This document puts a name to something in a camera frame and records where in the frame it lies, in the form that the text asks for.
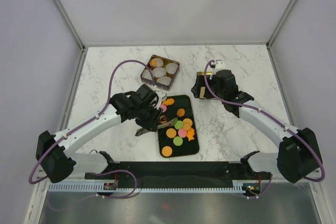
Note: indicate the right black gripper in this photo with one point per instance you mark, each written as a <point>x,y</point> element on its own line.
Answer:
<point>213,78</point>

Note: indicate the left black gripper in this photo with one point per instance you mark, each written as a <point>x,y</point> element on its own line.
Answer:
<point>152,124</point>

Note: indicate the gold tin lid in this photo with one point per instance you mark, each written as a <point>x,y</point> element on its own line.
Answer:
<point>201,88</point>

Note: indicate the orange round cookie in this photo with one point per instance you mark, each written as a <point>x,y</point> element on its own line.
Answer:
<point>180,112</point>

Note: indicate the square cookie tin box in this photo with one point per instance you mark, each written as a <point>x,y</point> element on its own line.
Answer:
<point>148,77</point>

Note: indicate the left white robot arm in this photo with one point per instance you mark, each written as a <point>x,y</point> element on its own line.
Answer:
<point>57,154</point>

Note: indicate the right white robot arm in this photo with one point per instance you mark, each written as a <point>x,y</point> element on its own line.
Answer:
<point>298,154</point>

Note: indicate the pink round cookie upper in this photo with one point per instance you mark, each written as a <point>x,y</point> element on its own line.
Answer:
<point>163,107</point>

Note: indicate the pink round cookie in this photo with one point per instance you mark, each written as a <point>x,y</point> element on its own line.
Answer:
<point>163,107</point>
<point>182,133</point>

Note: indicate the orange fish cookie upper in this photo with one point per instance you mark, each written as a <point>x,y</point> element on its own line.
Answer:
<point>168,102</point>

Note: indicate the orange fish cookie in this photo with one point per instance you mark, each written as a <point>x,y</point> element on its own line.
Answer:
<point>168,102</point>
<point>190,134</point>

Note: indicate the white paper cup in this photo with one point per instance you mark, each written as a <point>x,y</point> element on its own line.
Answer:
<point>159,72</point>
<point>164,80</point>
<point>171,68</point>
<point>160,62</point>

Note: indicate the dotted tan cookie middle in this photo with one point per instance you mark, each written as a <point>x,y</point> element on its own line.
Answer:
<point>171,133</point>

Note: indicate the dotted tan cookie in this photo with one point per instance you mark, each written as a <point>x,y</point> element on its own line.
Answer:
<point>171,133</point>
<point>187,120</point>

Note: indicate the green round cookie upper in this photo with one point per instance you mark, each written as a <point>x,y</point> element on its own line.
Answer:
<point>179,124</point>

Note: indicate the green round cookie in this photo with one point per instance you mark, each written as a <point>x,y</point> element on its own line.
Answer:
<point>177,141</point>
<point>179,124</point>

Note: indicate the orange cookie in tin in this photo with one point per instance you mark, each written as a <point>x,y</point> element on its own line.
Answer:
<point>153,63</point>

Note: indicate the pink round cookie lower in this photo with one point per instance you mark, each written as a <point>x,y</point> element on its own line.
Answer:
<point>182,133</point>

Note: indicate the dotted tan cookie upper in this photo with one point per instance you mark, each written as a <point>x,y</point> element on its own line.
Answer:
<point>187,120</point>

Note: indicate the tan leaf cookie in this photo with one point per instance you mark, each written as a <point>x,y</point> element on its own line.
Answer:
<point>187,127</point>

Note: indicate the green round cookie lower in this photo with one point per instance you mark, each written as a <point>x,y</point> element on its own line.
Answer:
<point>177,141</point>

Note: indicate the dotted orange cookie bottom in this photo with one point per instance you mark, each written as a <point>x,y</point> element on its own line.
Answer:
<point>166,151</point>

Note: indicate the black rectangular tray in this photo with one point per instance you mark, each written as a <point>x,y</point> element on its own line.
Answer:
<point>188,147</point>

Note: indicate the orange fish cookie lower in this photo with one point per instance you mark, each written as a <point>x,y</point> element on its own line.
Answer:
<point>190,134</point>

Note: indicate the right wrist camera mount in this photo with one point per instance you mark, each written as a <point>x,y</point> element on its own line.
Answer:
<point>217,65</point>

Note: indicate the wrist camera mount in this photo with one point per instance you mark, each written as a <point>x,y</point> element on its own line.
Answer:
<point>217,65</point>
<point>162,96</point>

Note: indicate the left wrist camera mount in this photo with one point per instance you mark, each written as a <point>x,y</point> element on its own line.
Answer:
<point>162,96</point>

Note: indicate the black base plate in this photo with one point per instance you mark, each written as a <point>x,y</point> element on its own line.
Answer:
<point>180,174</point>

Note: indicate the grey slotted cable duct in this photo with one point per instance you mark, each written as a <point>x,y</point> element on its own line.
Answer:
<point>102,187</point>

